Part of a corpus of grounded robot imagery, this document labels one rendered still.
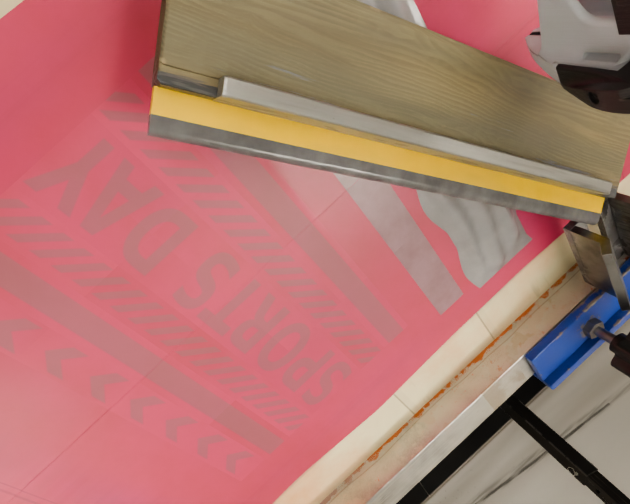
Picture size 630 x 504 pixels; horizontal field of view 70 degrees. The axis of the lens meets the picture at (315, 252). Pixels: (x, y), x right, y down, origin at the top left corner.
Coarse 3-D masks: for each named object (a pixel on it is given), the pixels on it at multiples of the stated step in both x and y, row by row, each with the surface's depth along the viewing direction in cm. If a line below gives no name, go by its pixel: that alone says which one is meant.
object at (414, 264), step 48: (384, 192) 35; (336, 240) 35; (384, 240) 37; (432, 240) 39; (240, 288) 34; (384, 288) 39; (432, 288) 41; (480, 288) 44; (432, 336) 44; (384, 384) 44; (96, 432) 34; (144, 432) 36; (336, 432) 44; (48, 480) 34; (96, 480) 36; (144, 480) 37; (192, 480) 39; (288, 480) 44
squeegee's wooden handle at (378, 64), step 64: (192, 0) 22; (256, 0) 24; (320, 0) 25; (192, 64) 23; (256, 64) 24; (320, 64) 26; (384, 64) 27; (448, 64) 29; (512, 64) 32; (448, 128) 30; (512, 128) 33; (576, 128) 36
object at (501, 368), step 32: (576, 288) 46; (544, 320) 46; (512, 352) 46; (448, 384) 47; (480, 384) 45; (512, 384) 46; (416, 416) 47; (448, 416) 45; (480, 416) 46; (384, 448) 47; (416, 448) 45; (448, 448) 46; (352, 480) 47; (384, 480) 45; (416, 480) 46
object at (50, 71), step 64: (64, 0) 23; (128, 0) 24; (448, 0) 31; (512, 0) 33; (0, 64) 23; (64, 64) 24; (128, 64) 26; (0, 128) 24; (64, 128) 26; (0, 192) 26; (320, 192) 33; (0, 384) 30; (0, 448) 32; (64, 448) 33
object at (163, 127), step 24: (168, 120) 24; (192, 144) 25; (216, 144) 25; (240, 144) 26; (264, 144) 26; (288, 144) 27; (312, 168) 28; (336, 168) 29; (360, 168) 29; (384, 168) 30; (432, 192) 33; (456, 192) 33; (480, 192) 34; (504, 192) 35; (552, 216) 38; (576, 216) 39
